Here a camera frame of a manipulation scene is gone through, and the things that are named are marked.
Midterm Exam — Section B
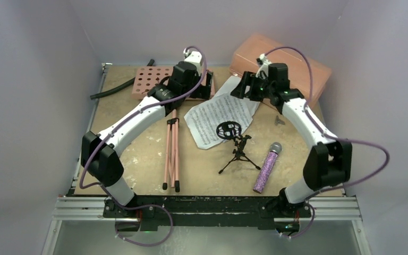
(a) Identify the pink folding music stand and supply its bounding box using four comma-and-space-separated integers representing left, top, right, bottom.
131, 66, 216, 193

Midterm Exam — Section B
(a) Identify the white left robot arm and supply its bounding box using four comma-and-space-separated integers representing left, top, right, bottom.
81, 60, 207, 217

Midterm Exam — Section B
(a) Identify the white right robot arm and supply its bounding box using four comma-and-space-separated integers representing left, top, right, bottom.
231, 63, 352, 216

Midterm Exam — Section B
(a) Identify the sheet music paper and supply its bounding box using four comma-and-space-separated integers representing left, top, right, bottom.
184, 76, 259, 149

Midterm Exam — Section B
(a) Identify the small grey metal clip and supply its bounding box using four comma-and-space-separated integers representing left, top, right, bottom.
275, 115, 285, 125

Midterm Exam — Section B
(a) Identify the pink translucent storage box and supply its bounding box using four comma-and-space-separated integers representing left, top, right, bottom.
229, 34, 332, 108

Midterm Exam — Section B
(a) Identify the black mini microphone tripod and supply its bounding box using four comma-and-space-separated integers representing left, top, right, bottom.
216, 121, 261, 174

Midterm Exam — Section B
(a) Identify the purple glitter microphone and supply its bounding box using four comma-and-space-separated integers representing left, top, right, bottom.
253, 142, 282, 194

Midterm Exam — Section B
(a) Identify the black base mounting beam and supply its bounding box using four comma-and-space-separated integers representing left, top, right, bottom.
103, 195, 312, 232

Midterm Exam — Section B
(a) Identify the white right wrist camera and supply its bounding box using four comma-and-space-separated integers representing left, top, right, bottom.
256, 54, 271, 79

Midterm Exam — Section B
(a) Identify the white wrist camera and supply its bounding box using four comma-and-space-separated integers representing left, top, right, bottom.
256, 54, 271, 79
183, 49, 203, 69

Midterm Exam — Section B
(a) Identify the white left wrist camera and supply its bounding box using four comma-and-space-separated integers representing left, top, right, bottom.
183, 49, 203, 69

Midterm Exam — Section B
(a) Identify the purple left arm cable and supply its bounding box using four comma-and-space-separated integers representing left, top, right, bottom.
79, 46, 208, 247

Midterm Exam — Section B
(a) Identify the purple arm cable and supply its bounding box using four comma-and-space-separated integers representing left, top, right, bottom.
79, 46, 208, 247
263, 46, 390, 240

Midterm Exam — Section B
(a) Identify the black corrugated hose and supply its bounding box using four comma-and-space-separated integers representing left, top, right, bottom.
90, 59, 156, 100

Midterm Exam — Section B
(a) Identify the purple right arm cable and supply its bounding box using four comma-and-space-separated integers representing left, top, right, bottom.
263, 46, 390, 240

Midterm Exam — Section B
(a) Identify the aluminium frame rail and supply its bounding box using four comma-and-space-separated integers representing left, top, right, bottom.
53, 197, 106, 221

